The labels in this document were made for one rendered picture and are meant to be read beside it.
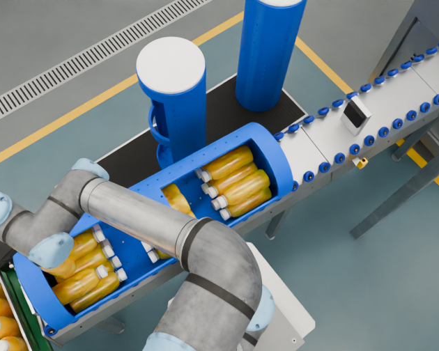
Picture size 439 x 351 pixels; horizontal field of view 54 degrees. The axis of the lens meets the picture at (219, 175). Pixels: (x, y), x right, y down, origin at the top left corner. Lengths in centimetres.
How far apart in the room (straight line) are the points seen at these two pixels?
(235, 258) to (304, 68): 261
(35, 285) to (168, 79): 91
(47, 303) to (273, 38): 153
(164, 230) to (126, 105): 229
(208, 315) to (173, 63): 134
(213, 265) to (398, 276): 217
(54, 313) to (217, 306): 82
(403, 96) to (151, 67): 107
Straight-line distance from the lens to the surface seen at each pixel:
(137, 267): 154
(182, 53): 184
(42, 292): 134
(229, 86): 283
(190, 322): 62
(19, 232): 89
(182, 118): 190
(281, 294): 135
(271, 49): 225
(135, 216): 76
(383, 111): 196
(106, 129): 290
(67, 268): 133
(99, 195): 83
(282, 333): 128
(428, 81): 213
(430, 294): 280
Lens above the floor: 247
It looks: 67 degrees down
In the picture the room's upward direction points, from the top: 4 degrees clockwise
